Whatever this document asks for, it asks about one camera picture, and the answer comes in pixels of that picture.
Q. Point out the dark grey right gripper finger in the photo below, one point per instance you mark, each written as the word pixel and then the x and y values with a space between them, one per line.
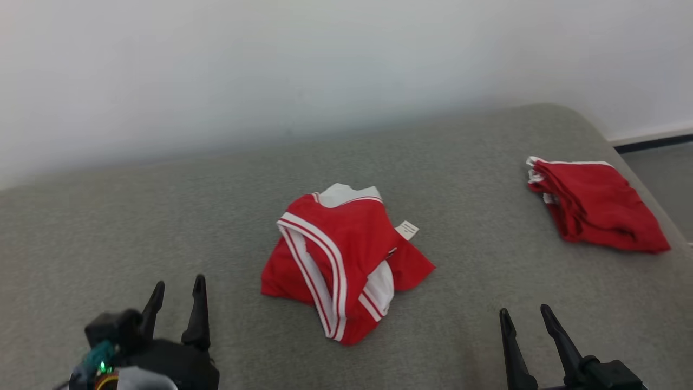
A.
pixel 517 363
pixel 566 352

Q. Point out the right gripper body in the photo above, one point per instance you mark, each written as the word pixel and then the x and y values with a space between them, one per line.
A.
pixel 606 376

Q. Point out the red shorts with white stripe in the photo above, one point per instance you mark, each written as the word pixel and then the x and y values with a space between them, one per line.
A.
pixel 595 206

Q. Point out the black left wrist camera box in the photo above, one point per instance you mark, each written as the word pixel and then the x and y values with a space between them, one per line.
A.
pixel 111 327

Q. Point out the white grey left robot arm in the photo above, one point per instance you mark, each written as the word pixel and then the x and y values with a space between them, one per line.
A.
pixel 141 380

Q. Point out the red jersey with white trim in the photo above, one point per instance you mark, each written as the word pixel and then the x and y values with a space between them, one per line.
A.
pixel 352 244

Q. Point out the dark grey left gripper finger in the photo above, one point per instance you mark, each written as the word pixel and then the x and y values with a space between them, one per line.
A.
pixel 198 325
pixel 152 314

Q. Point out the white and black baseboard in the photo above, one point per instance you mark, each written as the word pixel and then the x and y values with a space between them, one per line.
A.
pixel 655 138

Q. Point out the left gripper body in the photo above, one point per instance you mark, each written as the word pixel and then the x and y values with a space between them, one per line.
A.
pixel 184 365

